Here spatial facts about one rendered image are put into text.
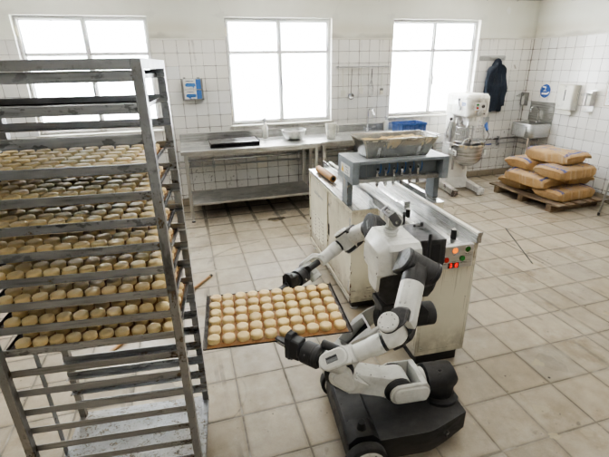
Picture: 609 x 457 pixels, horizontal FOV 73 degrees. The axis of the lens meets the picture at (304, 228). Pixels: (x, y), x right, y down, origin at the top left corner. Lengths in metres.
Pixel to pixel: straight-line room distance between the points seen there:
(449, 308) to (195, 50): 4.32
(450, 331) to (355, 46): 4.34
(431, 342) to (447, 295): 0.33
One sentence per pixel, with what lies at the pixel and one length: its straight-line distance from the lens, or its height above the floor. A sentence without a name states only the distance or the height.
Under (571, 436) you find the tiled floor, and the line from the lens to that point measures 2.72.
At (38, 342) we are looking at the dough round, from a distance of 1.81.
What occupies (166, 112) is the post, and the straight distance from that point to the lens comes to 1.78.
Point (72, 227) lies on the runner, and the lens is 1.51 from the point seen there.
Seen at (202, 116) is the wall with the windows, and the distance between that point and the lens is 5.68.
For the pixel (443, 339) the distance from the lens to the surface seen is 2.79.
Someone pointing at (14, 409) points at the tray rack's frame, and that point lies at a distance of 1.93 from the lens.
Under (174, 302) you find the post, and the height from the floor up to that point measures 1.03.
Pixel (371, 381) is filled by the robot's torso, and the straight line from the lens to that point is 2.15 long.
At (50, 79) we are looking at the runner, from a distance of 1.42.
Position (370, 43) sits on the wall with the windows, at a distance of 6.21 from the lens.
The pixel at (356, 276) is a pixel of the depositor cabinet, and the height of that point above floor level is 0.31.
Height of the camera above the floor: 1.79
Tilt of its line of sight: 22 degrees down
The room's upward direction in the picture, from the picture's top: 1 degrees counter-clockwise
